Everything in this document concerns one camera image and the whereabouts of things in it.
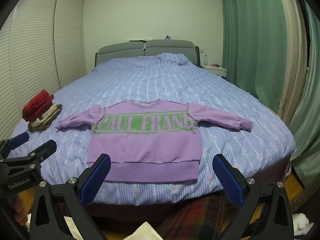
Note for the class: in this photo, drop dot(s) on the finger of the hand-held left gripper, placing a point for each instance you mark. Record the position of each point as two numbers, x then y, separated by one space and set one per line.
45 147
18 138

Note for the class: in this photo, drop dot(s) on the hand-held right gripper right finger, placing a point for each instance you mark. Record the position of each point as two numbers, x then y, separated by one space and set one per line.
230 180

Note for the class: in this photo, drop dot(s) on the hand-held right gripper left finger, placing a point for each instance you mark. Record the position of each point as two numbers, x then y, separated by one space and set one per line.
96 177

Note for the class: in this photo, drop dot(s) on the purple sweatshirt with green print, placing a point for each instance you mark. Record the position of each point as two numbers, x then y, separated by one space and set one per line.
150 145

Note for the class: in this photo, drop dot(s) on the person's left hand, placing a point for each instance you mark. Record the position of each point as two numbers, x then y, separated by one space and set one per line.
21 210

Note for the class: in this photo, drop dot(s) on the brown knit folded garment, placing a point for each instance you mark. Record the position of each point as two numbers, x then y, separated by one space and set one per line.
37 127

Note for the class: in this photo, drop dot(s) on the white folded garment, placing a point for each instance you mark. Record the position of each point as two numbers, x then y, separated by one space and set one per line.
48 113

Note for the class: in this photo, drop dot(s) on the red folded garment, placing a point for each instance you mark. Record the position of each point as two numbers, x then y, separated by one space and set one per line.
37 103

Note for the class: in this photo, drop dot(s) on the plaid blanket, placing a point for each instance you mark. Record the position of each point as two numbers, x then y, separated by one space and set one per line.
200 217

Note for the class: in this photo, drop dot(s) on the dark bed base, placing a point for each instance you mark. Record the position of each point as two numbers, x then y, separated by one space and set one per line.
282 167

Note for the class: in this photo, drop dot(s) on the white paper sheet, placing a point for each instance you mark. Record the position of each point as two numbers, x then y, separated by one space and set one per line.
147 232

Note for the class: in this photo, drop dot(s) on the white crumpled cloth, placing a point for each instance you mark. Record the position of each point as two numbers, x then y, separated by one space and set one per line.
302 223

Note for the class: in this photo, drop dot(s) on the white louvered wardrobe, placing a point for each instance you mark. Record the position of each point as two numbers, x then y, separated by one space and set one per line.
37 42

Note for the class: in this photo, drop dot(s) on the green curtain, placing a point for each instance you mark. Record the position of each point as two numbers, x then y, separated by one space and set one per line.
310 105
247 42

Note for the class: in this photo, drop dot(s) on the white nightstand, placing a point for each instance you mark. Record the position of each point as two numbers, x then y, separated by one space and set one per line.
215 71

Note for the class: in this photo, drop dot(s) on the blue striped floral bedsheet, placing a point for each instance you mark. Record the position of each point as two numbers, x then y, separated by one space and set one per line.
150 80

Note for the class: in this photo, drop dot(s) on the clear plastic bottle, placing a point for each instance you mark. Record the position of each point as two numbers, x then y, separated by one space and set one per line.
206 60

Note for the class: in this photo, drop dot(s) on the beige curtain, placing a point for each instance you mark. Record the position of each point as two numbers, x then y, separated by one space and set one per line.
292 55

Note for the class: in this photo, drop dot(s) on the dark flat book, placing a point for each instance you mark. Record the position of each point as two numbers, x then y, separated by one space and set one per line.
137 40

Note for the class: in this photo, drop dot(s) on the grey upholstered headboard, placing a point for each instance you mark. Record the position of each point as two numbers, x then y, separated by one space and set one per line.
162 46

